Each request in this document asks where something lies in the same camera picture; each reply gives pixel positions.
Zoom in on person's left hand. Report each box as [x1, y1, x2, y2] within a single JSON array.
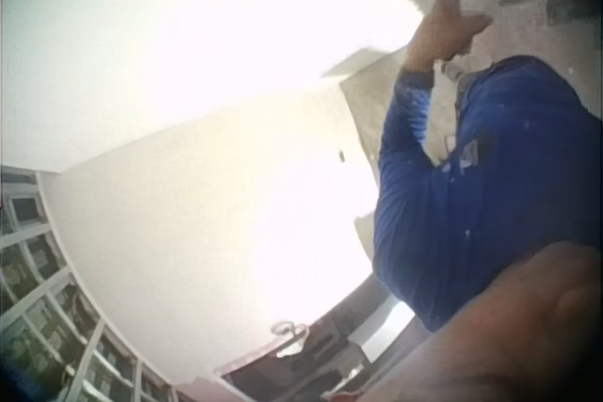
[[403, 0, 495, 75]]

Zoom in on dark cabinet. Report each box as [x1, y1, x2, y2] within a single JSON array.
[[220, 279, 418, 402]]

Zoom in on white framed grid window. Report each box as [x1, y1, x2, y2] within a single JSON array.
[[0, 164, 183, 402]]

